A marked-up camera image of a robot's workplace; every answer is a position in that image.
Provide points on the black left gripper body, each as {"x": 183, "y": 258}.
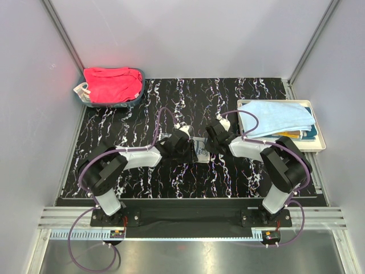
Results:
{"x": 185, "y": 156}

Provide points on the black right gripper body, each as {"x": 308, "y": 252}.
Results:
{"x": 212, "y": 144}

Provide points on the white blue patterned towel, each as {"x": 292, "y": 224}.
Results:
{"x": 199, "y": 144}

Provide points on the light blue towel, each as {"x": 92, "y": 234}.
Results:
{"x": 262, "y": 118}

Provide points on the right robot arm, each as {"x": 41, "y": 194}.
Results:
{"x": 284, "y": 162}

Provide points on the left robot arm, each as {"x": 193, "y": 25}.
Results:
{"x": 98, "y": 174}

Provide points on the teal round laundry basket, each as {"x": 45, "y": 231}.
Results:
{"x": 130, "y": 103}

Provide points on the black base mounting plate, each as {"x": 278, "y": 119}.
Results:
{"x": 191, "y": 218}

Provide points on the brown yellow folded towel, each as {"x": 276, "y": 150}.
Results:
{"x": 291, "y": 134}

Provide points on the teal white folded towel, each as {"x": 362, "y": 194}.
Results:
{"x": 310, "y": 132}

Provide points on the red towel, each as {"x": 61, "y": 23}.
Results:
{"x": 113, "y": 85}

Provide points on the white rectangular tray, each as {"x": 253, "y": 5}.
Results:
{"x": 315, "y": 145}

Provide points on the left orange connector box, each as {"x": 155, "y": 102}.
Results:
{"x": 117, "y": 234}

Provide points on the orange connector box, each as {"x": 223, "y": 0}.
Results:
{"x": 272, "y": 236}
{"x": 117, "y": 234}

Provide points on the right orange connector box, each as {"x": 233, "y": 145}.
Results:
{"x": 272, "y": 236}

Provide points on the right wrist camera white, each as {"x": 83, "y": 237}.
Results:
{"x": 224, "y": 122}

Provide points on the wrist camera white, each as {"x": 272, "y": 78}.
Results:
{"x": 224, "y": 122}
{"x": 186, "y": 129}

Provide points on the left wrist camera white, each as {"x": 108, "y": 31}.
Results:
{"x": 186, "y": 129}

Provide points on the aluminium front rail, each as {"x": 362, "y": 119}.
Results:
{"x": 74, "y": 224}

